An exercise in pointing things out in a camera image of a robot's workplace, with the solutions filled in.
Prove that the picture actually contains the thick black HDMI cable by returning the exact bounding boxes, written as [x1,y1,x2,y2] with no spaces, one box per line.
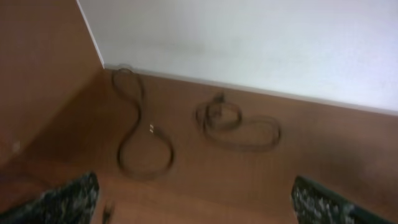
[111,67,175,182]

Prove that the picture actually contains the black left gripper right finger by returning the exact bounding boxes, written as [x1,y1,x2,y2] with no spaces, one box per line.
[290,176,392,224]

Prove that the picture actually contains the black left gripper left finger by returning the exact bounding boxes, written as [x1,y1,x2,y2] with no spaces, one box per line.
[1,172,100,224]

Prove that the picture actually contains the black cable with large plug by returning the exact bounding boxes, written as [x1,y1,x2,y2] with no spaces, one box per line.
[194,91,282,153]

